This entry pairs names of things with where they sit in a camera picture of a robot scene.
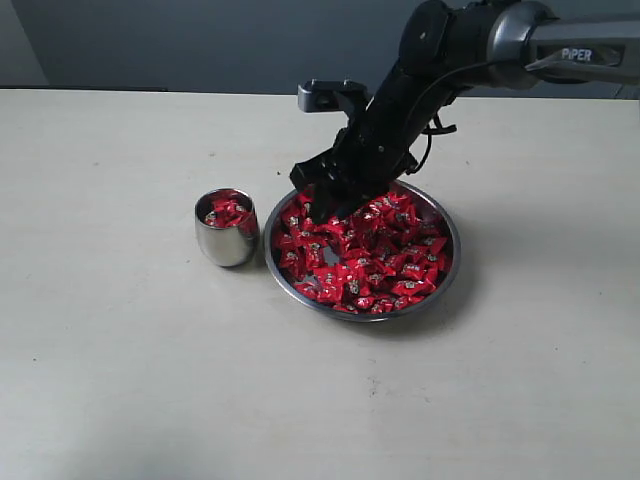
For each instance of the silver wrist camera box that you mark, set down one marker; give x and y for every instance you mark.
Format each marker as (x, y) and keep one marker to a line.
(347, 96)

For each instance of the red candies inside cup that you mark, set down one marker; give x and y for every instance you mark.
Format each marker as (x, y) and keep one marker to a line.
(225, 212)

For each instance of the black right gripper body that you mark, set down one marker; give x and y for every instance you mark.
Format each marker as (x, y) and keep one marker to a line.
(372, 150)

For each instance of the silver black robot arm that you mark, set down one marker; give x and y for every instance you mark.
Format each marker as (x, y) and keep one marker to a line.
(444, 52)

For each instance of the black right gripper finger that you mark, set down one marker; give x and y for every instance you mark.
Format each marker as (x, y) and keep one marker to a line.
(326, 200)
(345, 203)

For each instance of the stainless steel cup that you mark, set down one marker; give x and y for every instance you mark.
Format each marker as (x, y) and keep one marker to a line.
(231, 247)

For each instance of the pile of red wrapped candies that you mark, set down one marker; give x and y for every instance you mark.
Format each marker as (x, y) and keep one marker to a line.
(375, 260)

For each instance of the round steel bowl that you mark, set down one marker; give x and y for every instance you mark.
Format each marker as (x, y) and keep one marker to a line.
(362, 260)

